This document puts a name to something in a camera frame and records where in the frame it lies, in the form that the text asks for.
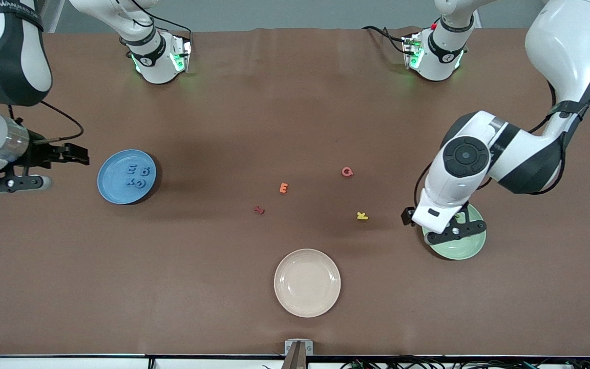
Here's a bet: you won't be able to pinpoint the blue plate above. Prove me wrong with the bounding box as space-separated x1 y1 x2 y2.
97 149 158 205

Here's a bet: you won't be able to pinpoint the black arm base cable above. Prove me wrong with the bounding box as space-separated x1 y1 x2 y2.
362 25 409 55
136 13 194 43

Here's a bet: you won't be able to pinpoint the white table edge rail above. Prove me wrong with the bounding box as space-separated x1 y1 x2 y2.
0 354 590 369

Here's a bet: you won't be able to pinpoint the beige plate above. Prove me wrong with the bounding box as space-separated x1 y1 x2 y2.
274 249 341 318

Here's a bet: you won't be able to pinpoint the pale green plate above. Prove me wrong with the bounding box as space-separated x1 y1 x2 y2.
422 202 487 260

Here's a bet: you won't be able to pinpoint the brown table mat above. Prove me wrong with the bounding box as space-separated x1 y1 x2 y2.
0 27 590 357

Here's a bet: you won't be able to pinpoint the grey metal mount bracket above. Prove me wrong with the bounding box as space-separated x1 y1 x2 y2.
284 339 314 369

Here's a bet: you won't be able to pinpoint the grey arm base connector box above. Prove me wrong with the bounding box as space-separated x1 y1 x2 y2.
402 33 425 70
170 34 194 75

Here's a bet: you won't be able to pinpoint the tangled black floor cables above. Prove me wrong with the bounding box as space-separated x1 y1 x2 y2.
341 354 590 369

